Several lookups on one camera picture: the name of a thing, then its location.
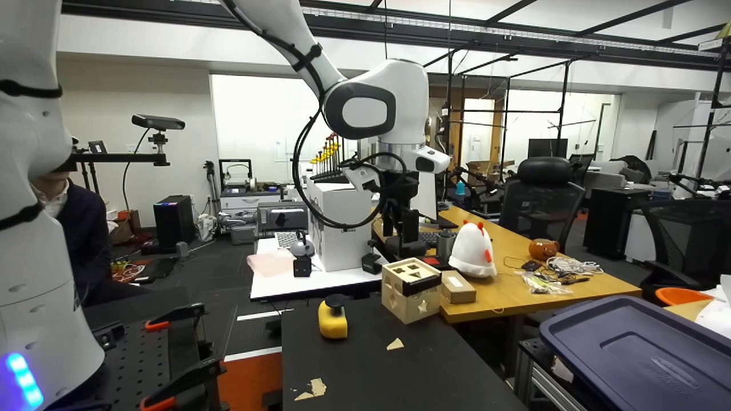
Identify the black PC tower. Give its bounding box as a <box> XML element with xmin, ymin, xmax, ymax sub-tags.
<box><xmin>150</xmin><ymin>192</ymin><xmax>199</xmax><ymax>250</ymax></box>

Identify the person in dark jacket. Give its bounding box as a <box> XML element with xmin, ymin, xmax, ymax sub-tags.
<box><xmin>31</xmin><ymin>170</ymin><xmax>113</xmax><ymax>307</ymax></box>

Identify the black cabinet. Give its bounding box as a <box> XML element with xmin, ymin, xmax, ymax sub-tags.
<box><xmin>583</xmin><ymin>182</ymin><xmax>650</xmax><ymax>263</ymax></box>

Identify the dark green mug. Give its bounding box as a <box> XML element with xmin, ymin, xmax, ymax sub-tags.
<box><xmin>433</xmin><ymin>229</ymin><xmax>458</xmax><ymax>270</ymax></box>

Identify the black camera on stand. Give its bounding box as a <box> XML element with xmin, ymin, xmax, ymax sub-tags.
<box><xmin>68</xmin><ymin>112</ymin><xmax>190</xmax><ymax>170</ymax></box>

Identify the yellow tape dispenser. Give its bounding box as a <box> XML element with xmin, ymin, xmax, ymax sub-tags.
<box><xmin>316</xmin><ymin>298</ymin><xmax>352</xmax><ymax>343</ymax></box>

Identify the orange plastic panel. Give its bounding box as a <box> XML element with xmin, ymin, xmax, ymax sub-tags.
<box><xmin>216</xmin><ymin>348</ymin><xmax>286</xmax><ymax>411</ymax></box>

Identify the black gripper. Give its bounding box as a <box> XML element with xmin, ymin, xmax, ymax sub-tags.
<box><xmin>376</xmin><ymin>166</ymin><xmax>422</xmax><ymax>246</ymax></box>

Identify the large white cardboard box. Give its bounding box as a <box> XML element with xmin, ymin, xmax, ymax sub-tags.
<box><xmin>305</xmin><ymin>181</ymin><xmax>376</xmax><ymax>273</ymax></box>

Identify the small framed screen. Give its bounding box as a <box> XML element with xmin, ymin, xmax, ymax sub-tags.
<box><xmin>216</xmin><ymin>156</ymin><xmax>256</xmax><ymax>193</ymax></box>

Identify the orange bowl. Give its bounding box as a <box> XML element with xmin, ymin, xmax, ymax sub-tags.
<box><xmin>654</xmin><ymin>282</ymin><xmax>715</xmax><ymax>307</ymax></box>

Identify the wooden desk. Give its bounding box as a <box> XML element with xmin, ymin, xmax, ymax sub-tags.
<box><xmin>372</xmin><ymin>203</ymin><xmax>642</xmax><ymax>325</ymax></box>

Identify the orange pumpkin ball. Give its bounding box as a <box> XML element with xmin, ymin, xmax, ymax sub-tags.
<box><xmin>527</xmin><ymin>235</ymin><xmax>562</xmax><ymax>264</ymax></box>

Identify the black background monitor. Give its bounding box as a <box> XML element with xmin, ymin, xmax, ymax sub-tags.
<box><xmin>525</xmin><ymin>134</ymin><xmax>571</xmax><ymax>162</ymax></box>

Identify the black stand base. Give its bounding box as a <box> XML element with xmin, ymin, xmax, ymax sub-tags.
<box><xmin>290</xmin><ymin>254</ymin><xmax>316</xmax><ymax>278</ymax></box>

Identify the small tan box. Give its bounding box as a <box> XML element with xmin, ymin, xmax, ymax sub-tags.
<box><xmin>439</xmin><ymin>270</ymin><xmax>480</xmax><ymax>305</ymax></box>

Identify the white paper sheet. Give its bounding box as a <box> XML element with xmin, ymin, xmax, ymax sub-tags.
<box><xmin>688</xmin><ymin>271</ymin><xmax>731</xmax><ymax>340</ymax></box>

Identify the wooden shape sorter box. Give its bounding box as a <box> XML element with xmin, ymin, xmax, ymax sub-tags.
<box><xmin>380</xmin><ymin>255</ymin><xmax>446</xmax><ymax>326</ymax></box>

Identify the navy plastic storage bin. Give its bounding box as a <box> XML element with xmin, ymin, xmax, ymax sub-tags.
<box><xmin>536</xmin><ymin>295</ymin><xmax>731</xmax><ymax>411</ymax></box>

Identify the black office chair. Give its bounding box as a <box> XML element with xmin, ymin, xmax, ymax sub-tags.
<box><xmin>495</xmin><ymin>152</ymin><xmax>589</xmax><ymax>246</ymax></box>

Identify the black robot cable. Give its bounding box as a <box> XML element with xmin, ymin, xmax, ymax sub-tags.
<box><xmin>290</xmin><ymin>109</ymin><xmax>409</xmax><ymax>233</ymax></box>

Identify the white hard hat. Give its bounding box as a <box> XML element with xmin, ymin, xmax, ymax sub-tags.
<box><xmin>447</xmin><ymin>219</ymin><xmax>500</xmax><ymax>281</ymax></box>

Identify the grey Unitree device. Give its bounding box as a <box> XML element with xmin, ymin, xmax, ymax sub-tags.
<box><xmin>256</xmin><ymin>199</ymin><xmax>311</xmax><ymax>238</ymax></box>

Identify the pile of plastic wrappers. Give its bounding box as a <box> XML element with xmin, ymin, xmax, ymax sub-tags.
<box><xmin>519</xmin><ymin>250</ymin><xmax>606</xmax><ymax>296</ymax></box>

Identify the pale pink paper sheet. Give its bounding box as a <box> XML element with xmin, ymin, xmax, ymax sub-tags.
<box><xmin>245</xmin><ymin>248</ymin><xmax>297</xmax><ymax>278</ymax></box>

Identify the black mesh chair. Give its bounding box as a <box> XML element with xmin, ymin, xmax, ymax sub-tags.
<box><xmin>638</xmin><ymin>193</ymin><xmax>731</xmax><ymax>289</ymax></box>

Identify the orange-handled black clamp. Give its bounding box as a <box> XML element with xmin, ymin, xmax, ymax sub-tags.
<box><xmin>137</xmin><ymin>354</ymin><xmax>228</xmax><ymax>411</ymax></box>
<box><xmin>139</xmin><ymin>301</ymin><xmax>208</xmax><ymax>338</ymax></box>

